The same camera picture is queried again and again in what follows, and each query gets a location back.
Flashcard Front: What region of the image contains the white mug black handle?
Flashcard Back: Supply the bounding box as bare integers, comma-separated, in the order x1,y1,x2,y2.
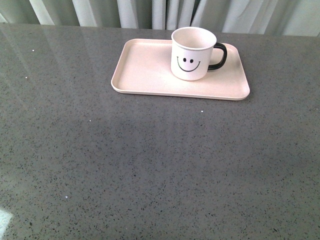
170,26,228,81

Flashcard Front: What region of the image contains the pink rectangular tray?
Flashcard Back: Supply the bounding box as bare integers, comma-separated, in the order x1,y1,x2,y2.
111,38,250,101

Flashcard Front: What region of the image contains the white curtain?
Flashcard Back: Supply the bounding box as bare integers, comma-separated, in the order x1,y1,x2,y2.
0,0,320,37

